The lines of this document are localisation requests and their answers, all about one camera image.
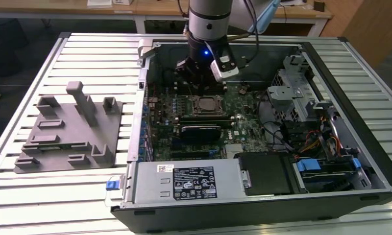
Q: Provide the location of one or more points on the white paper box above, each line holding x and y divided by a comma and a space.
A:
99, 3
121, 2

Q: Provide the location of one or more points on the black graphics card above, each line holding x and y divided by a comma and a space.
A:
200, 134

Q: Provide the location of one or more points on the hard disk in blue carrier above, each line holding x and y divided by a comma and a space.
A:
308, 166

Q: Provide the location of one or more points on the green RAM stick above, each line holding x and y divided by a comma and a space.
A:
65, 146

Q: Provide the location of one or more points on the black open PC case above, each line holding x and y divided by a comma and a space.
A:
215, 220

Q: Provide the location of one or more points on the silver CPU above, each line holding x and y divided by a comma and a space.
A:
207, 104

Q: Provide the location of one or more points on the silver power supply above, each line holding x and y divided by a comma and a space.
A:
149, 186

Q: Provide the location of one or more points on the green motherboard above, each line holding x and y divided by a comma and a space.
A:
248, 144

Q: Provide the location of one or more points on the black RAM slot bank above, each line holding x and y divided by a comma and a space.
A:
203, 122
220, 88

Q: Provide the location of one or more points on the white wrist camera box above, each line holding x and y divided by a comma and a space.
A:
223, 73

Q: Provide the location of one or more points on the silver chipset heatsink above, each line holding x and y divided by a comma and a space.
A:
235, 150

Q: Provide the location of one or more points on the silver drive cage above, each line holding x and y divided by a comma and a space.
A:
280, 94

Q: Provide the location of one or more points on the blue case latch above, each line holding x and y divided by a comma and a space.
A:
112, 185

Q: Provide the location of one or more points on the wooden cabinet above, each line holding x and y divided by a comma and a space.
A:
375, 29

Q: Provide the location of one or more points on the black plastic shroud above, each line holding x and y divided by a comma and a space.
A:
268, 173

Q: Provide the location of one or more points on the grey parts rack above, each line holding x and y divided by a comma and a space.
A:
75, 137

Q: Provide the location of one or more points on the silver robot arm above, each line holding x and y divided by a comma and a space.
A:
208, 17

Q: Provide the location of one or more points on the small black box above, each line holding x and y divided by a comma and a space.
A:
319, 6

